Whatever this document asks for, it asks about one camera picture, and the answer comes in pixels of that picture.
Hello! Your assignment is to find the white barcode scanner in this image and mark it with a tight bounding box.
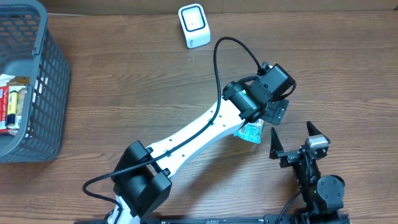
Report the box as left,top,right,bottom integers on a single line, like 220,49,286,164
178,3,211,49

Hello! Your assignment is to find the teal wet wipes packet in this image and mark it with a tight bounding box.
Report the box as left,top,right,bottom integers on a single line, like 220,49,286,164
234,119,264,144

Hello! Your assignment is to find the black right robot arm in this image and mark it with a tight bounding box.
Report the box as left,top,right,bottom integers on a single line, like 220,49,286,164
269,121,350,224

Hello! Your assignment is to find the red snack stick packet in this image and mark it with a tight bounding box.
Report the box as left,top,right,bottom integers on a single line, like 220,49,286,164
0,86,9,134

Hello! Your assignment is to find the grey plastic mesh basket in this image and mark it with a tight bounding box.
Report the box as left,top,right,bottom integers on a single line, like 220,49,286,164
1,0,72,163

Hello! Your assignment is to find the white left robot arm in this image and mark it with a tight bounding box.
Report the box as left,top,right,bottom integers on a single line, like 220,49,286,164
105,63,296,223

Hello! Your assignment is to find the brown cookie snack bag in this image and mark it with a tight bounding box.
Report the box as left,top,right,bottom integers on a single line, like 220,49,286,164
1,73,29,136

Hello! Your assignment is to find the yellow highlighter pen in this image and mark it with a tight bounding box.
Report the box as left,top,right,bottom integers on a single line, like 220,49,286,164
6,91,18,127

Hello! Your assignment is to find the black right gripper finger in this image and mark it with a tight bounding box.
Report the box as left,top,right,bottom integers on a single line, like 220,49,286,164
269,128,284,159
306,121,322,136

